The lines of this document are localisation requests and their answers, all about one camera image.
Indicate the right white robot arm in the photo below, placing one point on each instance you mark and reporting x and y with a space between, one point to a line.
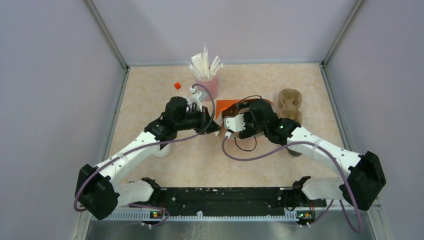
360 177

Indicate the pink straw holder cup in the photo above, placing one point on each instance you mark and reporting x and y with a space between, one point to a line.
211 85

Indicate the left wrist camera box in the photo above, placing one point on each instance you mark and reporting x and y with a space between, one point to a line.
196 99

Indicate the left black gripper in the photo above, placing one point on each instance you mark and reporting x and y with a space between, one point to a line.
201 115

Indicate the stack of white lids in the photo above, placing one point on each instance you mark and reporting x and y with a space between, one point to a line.
163 152

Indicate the white wrapped straws bundle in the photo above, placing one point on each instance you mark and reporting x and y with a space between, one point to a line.
202 69

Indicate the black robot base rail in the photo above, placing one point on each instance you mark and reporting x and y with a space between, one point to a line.
231 201

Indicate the stack of paper cups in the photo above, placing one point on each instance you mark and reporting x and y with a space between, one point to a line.
293 153

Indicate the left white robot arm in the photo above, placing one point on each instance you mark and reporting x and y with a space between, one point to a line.
99 189

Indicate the orange paper bag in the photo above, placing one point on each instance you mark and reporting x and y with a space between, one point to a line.
246 139

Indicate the small orange cube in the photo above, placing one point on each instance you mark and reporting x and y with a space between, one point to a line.
177 85

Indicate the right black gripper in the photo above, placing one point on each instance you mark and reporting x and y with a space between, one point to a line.
248 131

